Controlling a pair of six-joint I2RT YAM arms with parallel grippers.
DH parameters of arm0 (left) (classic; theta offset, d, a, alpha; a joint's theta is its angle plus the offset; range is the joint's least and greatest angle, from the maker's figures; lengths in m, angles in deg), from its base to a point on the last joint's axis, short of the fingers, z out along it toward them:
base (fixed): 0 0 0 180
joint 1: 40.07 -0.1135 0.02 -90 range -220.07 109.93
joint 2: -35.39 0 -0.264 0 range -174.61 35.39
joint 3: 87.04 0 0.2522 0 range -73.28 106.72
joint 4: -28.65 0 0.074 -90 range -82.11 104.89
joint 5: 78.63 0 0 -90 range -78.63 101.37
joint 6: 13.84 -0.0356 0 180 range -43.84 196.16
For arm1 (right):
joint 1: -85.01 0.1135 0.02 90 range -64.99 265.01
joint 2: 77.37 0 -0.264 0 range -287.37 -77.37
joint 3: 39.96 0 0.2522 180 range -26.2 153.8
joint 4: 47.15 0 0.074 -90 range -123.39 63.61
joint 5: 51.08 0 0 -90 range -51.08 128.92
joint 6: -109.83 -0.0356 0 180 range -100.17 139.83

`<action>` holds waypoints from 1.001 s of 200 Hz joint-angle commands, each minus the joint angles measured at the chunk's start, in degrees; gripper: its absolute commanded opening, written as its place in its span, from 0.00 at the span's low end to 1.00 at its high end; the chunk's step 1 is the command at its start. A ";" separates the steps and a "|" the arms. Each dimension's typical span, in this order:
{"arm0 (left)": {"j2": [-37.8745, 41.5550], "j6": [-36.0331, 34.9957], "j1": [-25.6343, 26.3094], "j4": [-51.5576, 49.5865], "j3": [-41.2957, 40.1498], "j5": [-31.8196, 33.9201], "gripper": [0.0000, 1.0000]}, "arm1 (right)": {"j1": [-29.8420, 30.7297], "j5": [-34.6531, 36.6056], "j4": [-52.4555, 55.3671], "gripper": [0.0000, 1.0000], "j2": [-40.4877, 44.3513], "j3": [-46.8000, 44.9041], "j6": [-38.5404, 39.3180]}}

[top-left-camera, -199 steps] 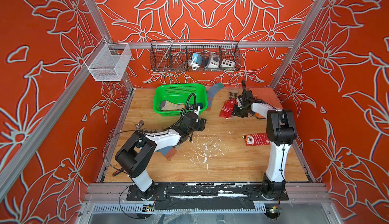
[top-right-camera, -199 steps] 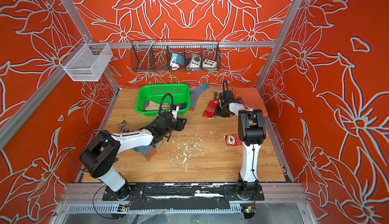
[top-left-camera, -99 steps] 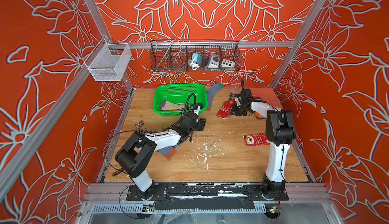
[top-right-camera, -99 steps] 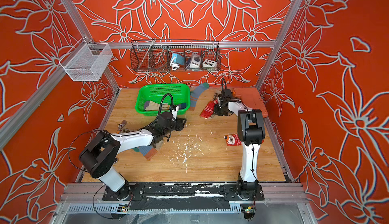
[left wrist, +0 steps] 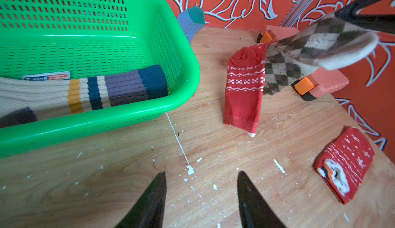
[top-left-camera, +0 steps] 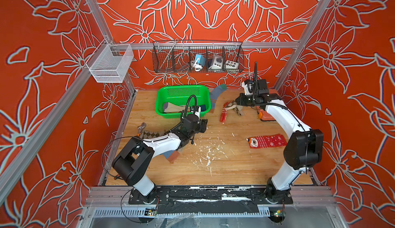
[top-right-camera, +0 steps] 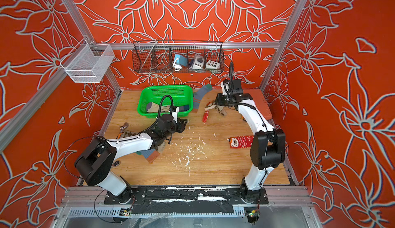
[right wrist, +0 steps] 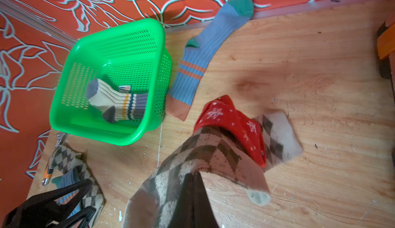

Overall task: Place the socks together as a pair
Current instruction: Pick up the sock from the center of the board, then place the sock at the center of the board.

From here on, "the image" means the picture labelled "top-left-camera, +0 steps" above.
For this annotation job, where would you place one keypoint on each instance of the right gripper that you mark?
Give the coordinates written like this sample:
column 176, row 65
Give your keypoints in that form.
column 241, row 96

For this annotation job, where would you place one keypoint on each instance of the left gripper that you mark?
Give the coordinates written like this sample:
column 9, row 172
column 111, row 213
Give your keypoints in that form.
column 202, row 125

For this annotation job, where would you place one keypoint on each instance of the brown argyle sock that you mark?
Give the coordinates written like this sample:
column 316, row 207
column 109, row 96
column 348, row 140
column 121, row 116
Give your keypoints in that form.
column 150, row 134
column 235, row 107

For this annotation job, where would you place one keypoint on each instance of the cream purple striped sock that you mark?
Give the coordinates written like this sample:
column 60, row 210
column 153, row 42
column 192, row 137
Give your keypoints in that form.
column 172, row 108

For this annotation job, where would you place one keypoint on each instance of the green plastic basket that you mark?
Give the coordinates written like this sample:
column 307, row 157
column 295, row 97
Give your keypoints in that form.
column 178, row 95

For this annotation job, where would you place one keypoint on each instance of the red penguin christmas sock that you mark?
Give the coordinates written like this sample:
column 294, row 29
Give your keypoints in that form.
column 269, row 141

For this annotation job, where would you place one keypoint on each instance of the red snowflake christmas sock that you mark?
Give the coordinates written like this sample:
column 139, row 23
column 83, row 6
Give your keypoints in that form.
column 224, row 113

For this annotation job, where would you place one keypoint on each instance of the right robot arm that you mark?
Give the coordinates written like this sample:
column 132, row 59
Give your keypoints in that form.
column 305, row 145

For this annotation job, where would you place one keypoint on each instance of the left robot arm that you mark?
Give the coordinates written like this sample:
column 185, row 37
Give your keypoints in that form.
column 134, row 159

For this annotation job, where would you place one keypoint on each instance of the orange tool case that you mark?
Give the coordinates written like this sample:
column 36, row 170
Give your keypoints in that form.
column 267, row 115

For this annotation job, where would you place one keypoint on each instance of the white dotted box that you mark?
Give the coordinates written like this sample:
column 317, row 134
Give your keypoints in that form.
column 231, row 65

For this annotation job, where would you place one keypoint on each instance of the white power adapter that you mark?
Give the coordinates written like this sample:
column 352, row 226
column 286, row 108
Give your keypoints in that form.
column 216, row 63

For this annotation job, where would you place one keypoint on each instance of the orange adjustable wrench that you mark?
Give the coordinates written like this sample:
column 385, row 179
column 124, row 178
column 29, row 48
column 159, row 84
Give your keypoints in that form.
column 141, row 128

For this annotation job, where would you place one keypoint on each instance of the blue white small box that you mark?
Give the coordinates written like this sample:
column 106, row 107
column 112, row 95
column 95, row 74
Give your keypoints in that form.
column 199, row 61

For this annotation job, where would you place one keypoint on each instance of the black wire wall basket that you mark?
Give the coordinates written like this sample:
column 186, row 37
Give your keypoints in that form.
column 183, row 56

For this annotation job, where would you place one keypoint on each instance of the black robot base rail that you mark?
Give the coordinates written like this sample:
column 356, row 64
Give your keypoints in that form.
column 209, row 199

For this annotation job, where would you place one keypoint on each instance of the clear acrylic wall bin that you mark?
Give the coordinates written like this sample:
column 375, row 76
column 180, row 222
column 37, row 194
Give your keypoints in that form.
column 106, row 67

